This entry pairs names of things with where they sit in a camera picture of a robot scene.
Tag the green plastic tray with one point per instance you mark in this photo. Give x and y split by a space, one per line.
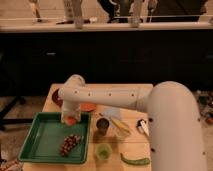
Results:
47 134

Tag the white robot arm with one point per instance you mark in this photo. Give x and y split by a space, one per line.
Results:
175 130

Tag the bunch of red grapes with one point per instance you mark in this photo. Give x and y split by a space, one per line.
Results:
69 143

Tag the green chili pepper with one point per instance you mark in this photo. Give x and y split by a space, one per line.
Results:
135 162

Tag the green plastic cup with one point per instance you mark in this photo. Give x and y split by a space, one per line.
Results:
102 151

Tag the orange bowl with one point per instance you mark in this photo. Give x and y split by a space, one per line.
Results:
87 107

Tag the dark brown bowl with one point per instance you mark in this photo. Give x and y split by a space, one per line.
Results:
56 99

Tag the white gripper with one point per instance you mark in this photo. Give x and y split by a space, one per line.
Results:
69 109

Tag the light blue cloth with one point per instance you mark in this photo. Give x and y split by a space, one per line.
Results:
113 112

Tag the small metal cup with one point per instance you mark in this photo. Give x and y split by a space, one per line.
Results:
102 125

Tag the orange apple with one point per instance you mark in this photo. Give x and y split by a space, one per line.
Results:
70 121

